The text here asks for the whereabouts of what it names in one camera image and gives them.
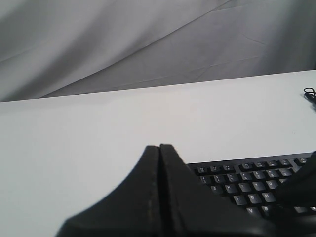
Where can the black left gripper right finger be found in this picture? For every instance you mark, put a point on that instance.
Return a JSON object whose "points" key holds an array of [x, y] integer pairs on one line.
{"points": [[190, 209]]}

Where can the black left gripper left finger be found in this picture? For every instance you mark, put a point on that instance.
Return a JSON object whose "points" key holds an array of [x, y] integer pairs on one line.
{"points": [[132, 209]]}

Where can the black acer keyboard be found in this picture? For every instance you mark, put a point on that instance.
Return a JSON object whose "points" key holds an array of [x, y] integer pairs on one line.
{"points": [[249, 183]]}

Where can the grey backdrop cloth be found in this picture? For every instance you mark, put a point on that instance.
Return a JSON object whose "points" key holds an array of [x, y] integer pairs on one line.
{"points": [[51, 48]]}

